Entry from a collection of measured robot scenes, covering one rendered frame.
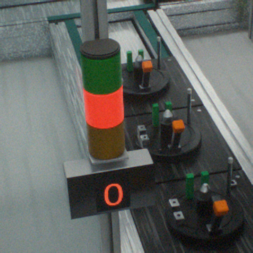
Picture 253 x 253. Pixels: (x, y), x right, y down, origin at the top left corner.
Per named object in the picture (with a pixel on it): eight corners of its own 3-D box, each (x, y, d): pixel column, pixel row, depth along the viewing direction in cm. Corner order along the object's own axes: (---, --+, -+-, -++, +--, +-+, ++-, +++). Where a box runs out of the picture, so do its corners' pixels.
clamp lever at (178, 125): (180, 148, 135) (184, 127, 129) (170, 150, 135) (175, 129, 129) (175, 134, 137) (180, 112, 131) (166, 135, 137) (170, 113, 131)
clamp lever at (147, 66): (150, 88, 155) (153, 66, 149) (142, 89, 155) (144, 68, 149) (146, 75, 157) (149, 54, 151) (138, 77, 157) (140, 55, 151)
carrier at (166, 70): (203, 111, 155) (205, 62, 148) (100, 127, 151) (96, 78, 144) (174, 62, 174) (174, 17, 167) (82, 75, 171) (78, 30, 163)
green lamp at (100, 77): (126, 92, 84) (124, 57, 81) (86, 97, 83) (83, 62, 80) (117, 73, 88) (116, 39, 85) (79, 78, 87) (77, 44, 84)
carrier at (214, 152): (241, 175, 135) (245, 123, 128) (124, 196, 131) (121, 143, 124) (204, 112, 155) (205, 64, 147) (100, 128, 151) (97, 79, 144)
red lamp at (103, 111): (127, 125, 87) (126, 92, 84) (89, 131, 86) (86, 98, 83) (119, 105, 91) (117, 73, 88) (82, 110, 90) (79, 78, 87)
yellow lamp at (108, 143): (129, 156, 90) (127, 126, 87) (91, 162, 89) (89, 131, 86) (121, 135, 94) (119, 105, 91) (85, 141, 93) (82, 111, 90)
